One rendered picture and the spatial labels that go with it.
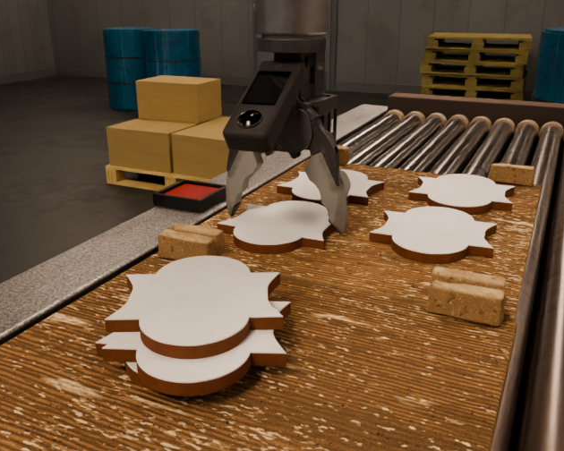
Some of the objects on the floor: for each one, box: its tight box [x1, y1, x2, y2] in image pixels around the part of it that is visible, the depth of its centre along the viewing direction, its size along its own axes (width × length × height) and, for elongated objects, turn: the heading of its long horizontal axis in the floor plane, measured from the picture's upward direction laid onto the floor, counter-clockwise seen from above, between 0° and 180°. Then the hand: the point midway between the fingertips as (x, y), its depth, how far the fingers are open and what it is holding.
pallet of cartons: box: [106, 75, 263, 191], centre depth 407 cm, size 113×86×63 cm
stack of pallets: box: [420, 32, 533, 101], centre depth 670 cm, size 108×74×77 cm
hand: (281, 225), depth 69 cm, fingers open, 13 cm apart
